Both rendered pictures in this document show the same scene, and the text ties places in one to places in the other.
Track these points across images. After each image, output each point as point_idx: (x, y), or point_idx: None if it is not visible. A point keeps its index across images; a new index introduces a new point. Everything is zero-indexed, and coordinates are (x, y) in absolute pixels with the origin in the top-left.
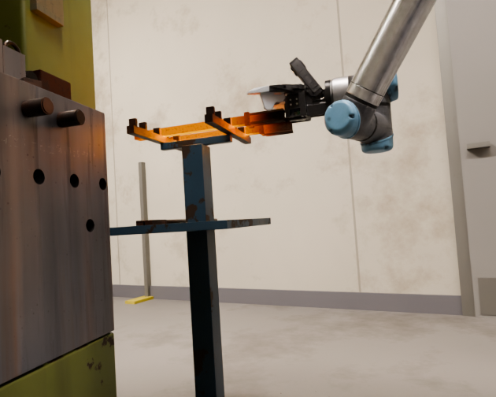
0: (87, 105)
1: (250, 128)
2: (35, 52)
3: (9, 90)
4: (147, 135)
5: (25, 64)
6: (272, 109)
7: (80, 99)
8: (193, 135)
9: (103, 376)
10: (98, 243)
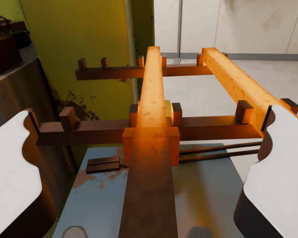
0: (109, 14)
1: (262, 123)
2: None
3: None
4: (107, 77)
5: (19, 1)
6: (122, 212)
7: (97, 11)
8: (213, 63)
9: (50, 230)
10: None
